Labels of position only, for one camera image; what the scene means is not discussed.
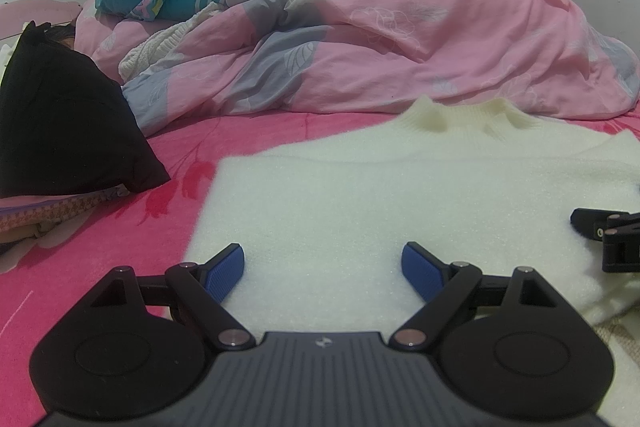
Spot beige folded garment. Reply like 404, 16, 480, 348
0, 219, 91, 255

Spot cream knit sweater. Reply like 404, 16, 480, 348
182, 96, 640, 427

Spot black folded garment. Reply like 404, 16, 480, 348
0, 21, 171, 198

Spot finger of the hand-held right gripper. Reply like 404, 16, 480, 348
571, 207, 640, 240

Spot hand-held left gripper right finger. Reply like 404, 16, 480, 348
390, 242, 558, 352

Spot pink floral bed sheet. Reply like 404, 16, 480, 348
0, 104, 640, 427

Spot pink patterned duvet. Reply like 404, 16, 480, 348
75, 0, 640, 142

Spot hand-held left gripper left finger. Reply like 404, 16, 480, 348
90, 243, 253, 352

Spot pink and cream headboard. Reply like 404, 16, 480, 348
0, 0, 83, 52

